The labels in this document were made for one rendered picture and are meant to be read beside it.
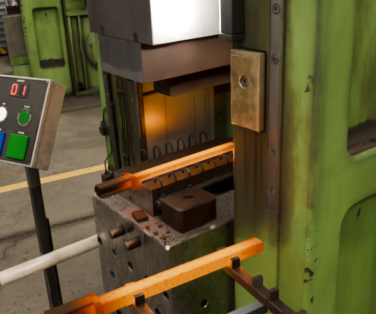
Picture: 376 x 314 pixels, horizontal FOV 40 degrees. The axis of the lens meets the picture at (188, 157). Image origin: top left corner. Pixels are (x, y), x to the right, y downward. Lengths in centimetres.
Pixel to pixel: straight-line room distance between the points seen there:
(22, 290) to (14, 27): 399
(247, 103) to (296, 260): 37
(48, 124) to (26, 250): 154
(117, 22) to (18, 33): 502
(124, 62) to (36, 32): 481
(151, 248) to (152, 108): 48
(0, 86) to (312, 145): 110
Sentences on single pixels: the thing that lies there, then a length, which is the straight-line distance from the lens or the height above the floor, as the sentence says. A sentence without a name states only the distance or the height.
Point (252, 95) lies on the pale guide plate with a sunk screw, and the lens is 112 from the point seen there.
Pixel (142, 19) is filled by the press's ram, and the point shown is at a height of 142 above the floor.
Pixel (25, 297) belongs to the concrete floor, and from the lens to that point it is 275.
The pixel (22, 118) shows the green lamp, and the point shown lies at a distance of 171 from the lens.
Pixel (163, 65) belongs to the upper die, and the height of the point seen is 131.
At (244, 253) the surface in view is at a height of 98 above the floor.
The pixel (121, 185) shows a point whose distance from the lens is 136.
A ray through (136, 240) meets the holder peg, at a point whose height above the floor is 88.
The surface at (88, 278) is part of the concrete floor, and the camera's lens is 279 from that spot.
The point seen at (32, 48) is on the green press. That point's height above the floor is 58.
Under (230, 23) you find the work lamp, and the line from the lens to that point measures 112.
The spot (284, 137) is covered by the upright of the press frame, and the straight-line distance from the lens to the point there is 112.
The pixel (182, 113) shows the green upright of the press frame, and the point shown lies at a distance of 166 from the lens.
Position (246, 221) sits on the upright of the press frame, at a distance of 129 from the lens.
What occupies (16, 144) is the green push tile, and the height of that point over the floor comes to 102.
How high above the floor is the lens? 157
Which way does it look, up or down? 22 degrees down
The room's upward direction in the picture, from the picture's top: 3 degrees counter-clockwise
